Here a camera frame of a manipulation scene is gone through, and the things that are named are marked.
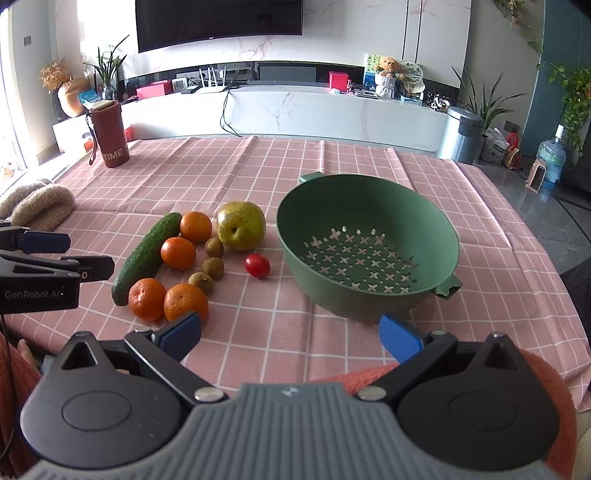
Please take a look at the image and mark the green cucumber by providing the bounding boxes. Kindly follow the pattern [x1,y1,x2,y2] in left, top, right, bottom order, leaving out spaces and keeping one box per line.
[111,212,181,306]

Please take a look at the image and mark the orange mandarin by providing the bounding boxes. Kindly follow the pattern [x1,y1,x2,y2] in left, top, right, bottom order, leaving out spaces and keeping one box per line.
[160,237,197,271]
[163,283,209,322]
[179,211,212,245]
[128,278,166,322]

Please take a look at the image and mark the brown longan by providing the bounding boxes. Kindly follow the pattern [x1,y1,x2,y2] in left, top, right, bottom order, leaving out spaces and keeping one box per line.
[187,272,214,295]
[204,237,224,258]
[200,257,224,280]

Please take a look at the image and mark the red cherry tomato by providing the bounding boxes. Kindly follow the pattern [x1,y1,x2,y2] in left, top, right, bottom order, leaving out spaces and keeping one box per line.
[245,254,270,279]

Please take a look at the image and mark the yellow-green pear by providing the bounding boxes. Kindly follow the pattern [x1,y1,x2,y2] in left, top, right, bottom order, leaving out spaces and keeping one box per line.
[217,201,266,251]

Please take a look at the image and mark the beige fuzzy cloth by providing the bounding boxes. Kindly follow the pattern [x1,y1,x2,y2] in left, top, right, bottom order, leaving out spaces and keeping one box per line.
[1,179,75,232]

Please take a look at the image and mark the green plastic colander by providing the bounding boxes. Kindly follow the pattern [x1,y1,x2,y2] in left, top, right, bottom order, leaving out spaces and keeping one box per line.
[276,173,462,324]

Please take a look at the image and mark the red TIME bottle sleeve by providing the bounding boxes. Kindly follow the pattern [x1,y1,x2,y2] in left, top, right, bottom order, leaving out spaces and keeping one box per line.
[85,100,130,168]

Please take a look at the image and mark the pink checkered tablecloth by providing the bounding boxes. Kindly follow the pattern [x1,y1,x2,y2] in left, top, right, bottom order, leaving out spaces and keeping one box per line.
[0,134,585,411]

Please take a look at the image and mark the vase with dried flowers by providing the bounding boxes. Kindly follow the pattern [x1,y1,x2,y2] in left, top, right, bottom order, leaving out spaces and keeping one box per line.
[39,59,91,118]

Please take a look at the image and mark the potted green plant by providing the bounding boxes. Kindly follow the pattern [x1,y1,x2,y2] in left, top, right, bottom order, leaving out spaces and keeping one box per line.
[85,35,128,100]

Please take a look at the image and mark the pink box on cabinet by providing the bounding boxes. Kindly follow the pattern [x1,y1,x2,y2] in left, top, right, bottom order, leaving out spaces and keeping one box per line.
[136,80,172,100]

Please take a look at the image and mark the silver pedal trash bin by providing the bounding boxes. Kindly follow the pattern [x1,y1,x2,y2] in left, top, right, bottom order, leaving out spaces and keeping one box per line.
[438,106,485,164]

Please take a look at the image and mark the white wifi router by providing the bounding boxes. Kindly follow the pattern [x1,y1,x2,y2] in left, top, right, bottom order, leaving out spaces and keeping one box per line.
[198,67,228,93]

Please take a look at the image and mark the white marble TV cabinet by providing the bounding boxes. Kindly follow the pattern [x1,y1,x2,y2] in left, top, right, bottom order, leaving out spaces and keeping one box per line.
[51,85,450,153]

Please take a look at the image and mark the blue water bottle jug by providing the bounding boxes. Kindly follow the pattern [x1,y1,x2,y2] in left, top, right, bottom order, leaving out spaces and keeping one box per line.
[536,124,567,190]

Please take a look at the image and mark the teddy bear toy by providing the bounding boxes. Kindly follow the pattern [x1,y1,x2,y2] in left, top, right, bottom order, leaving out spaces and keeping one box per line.
[375,56,406,99]

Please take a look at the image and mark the red box on cabinet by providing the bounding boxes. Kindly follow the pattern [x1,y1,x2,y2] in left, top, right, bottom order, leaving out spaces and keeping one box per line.
[329,71,349,93]

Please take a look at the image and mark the black wall television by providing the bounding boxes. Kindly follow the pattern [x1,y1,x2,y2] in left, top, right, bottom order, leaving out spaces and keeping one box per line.
[135,0,303,52]

